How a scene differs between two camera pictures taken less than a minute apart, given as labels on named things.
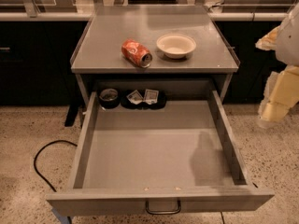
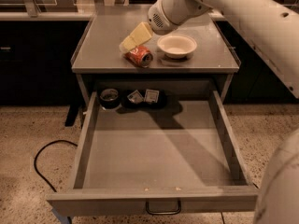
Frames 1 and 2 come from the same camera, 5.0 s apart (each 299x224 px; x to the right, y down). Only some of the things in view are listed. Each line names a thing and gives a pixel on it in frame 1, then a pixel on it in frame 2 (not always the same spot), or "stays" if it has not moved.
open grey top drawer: (180, 158) stays
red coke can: (136, 53) stays
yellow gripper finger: (283, 94) to (141, 34)
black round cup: (108, 98) stays
